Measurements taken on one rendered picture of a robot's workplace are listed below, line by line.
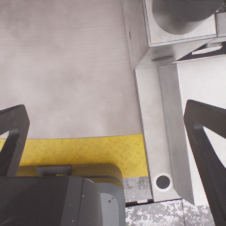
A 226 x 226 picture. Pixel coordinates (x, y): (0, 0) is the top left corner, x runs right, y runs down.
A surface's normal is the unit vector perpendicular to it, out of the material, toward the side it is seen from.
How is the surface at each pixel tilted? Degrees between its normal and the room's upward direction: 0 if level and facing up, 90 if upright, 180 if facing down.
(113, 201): 0
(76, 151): 0
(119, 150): 0
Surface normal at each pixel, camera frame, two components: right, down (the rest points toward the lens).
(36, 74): 0.00, 0.07
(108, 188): 0.11, -0.62
